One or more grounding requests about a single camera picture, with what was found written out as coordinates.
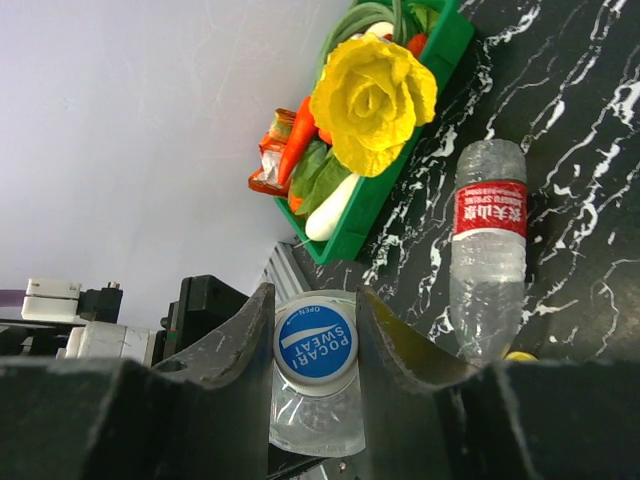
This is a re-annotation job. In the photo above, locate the green plastic basket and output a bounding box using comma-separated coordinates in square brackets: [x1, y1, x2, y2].
[275, 1, 474, 265]

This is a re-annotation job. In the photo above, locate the red cap water bottle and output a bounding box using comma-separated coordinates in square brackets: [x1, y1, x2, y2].
[449, 139, 528, 367]

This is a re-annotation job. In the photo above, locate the clear bottle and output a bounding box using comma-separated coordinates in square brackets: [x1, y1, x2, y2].
[269, 290, 365, 457]

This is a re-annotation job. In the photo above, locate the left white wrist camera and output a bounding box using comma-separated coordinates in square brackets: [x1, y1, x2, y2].
[21, 278, 157, 366]

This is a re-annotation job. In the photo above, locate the yellow toy cabbage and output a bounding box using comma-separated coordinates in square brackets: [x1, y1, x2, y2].
[310, 34, 438, 178]

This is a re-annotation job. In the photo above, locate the colourful snack packet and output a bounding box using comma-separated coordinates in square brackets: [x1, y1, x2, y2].
[248, 108, 296, 198]

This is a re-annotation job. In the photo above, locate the orange toy carrot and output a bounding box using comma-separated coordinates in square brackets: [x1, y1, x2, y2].
[406, 32, 428, 59]
[278, 96, 318, 186]

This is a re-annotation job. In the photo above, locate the green toy leafy vegetable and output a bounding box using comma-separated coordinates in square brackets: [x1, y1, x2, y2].
[288, 140, 351, 217]

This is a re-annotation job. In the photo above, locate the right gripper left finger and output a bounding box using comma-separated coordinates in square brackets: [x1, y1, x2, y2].
[1, 283, 274, 479]

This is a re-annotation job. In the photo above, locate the yellow bottle cap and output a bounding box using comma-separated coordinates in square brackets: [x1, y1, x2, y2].
[505, 351, 537, 362]

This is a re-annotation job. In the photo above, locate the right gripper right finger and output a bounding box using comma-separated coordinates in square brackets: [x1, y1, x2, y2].
[356, 287, 639, 479]

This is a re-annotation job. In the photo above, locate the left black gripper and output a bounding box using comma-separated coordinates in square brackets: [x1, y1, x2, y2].
[151, 275, 248, 363]

